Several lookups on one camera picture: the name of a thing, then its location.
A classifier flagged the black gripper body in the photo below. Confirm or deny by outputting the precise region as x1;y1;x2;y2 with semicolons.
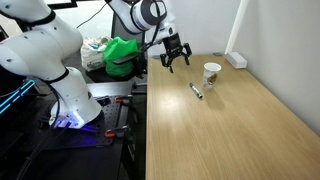
161;32;184;56

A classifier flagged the green marker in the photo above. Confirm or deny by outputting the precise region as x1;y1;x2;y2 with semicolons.
189;82;204;100

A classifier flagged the clear plastic cup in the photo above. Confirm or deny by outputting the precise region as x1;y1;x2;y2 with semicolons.
201;62;222;92

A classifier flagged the black office chair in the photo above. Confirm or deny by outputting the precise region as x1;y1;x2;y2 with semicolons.
85;13;149;84

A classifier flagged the white rectangular box device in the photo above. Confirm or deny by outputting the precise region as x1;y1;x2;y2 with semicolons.
224;51;248;70

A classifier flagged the green cloth bag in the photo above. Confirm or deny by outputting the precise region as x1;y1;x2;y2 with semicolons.
102;36;140;78

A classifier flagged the white vertical strip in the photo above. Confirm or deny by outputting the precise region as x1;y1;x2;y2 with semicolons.
225;0;250;55

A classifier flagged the orange black clamp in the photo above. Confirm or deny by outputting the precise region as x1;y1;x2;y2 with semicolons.
114;94;134;105
104;125;131;139

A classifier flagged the white plastic bag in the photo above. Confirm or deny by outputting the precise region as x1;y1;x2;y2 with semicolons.
80;35;113;72

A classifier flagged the cyan LED strip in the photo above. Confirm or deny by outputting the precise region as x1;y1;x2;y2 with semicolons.
0;79;36;115

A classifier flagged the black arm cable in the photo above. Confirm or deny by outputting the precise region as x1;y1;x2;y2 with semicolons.
138;0;162;54

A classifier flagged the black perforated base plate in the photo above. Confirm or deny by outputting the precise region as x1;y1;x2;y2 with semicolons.
19;95;132;150

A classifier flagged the black hanging cable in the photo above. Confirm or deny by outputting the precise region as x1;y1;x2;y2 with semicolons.
75;2;108;30

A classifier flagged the black base cable bundle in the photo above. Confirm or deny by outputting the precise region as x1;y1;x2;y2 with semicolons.
14;84;63;180

